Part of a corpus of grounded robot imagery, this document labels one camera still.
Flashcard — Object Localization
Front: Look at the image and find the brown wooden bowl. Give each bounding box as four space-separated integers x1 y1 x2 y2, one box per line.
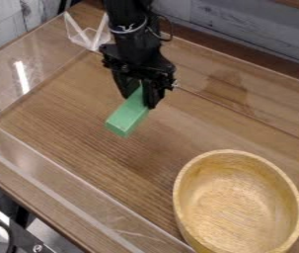
173 149 299 253

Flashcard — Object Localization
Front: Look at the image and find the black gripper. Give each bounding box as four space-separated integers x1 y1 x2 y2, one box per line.
99 43 175 110

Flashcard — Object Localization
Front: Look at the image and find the green rectangular block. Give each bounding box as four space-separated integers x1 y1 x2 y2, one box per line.
106 88 150 137

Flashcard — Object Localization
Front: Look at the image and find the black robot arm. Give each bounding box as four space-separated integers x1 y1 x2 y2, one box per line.
99 0 175 109

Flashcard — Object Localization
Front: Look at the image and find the clear acrylic corner bracket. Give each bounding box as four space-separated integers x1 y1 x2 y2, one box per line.
63 12 112 52

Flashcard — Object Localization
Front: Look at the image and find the clear acrylic front wall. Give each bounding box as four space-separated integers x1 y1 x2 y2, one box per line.
0 128 194 253

